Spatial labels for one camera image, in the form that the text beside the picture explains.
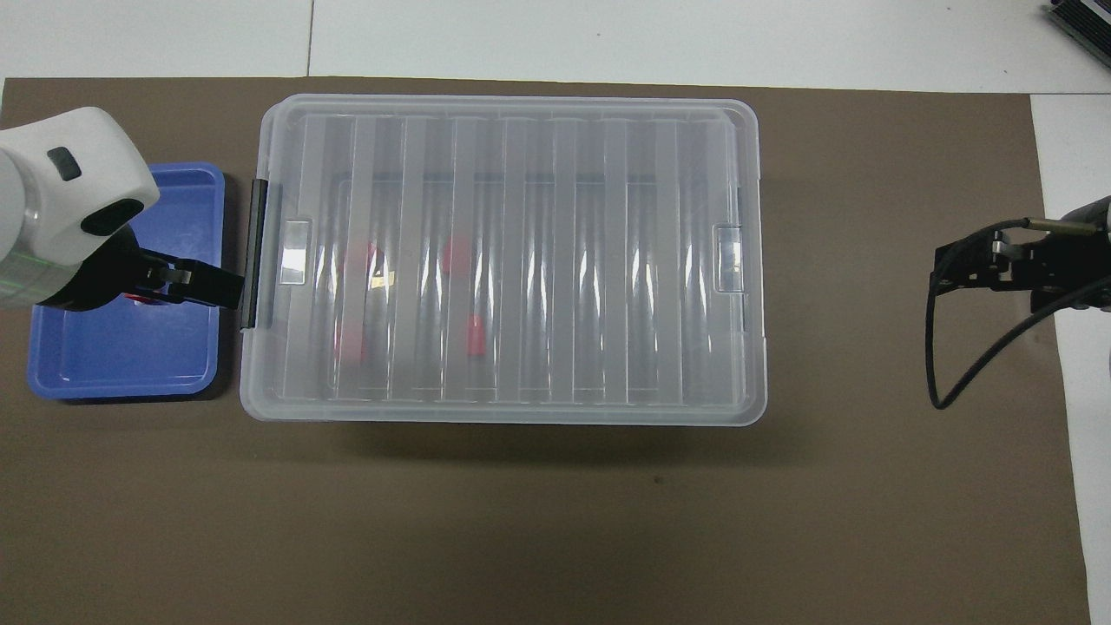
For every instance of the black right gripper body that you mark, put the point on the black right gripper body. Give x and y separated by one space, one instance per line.
1068 269

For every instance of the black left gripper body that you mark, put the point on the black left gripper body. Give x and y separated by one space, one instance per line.
104 282

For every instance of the small red block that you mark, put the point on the small red block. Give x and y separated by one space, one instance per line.
351 345
144 301
476 336
360 259
456 253

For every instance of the clear ribbed plastic lid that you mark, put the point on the clear ribbed plastic lid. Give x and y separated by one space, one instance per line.
608 260

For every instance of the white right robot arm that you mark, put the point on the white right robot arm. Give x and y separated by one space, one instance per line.
1098 213

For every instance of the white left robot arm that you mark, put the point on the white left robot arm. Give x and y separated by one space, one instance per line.
61 208

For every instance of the blue plastic tray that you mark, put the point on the blue plastic tray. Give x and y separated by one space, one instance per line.
121 347

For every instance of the clear plastic storage box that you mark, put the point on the clear plastic storage box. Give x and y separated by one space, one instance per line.
391 414

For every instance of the black ribbed electronic device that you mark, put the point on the black ribbed electronic device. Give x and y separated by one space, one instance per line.
1085 26

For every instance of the brown table mat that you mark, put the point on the brown table mat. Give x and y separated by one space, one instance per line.
555 521

